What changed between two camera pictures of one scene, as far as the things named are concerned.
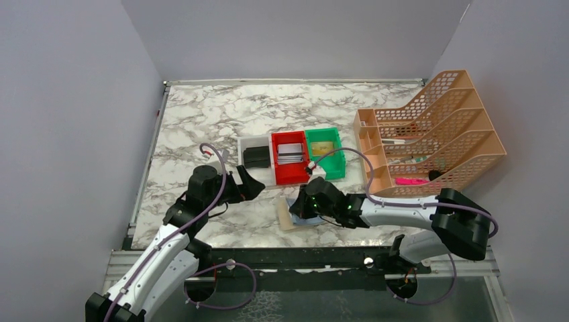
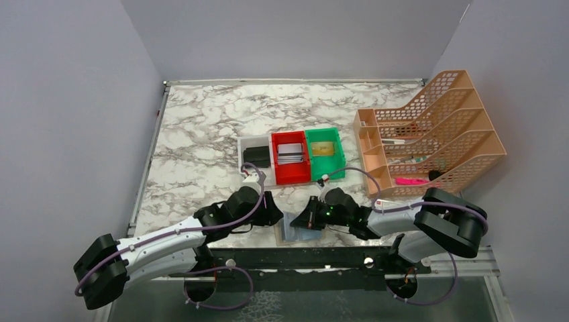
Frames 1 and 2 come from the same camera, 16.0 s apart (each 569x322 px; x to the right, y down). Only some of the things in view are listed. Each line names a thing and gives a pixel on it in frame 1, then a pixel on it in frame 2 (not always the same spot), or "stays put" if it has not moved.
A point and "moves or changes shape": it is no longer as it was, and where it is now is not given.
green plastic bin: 321,142 stays put
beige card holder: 284,215 moves or changes shape
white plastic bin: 265,175 stays put
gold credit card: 321,148 stays put
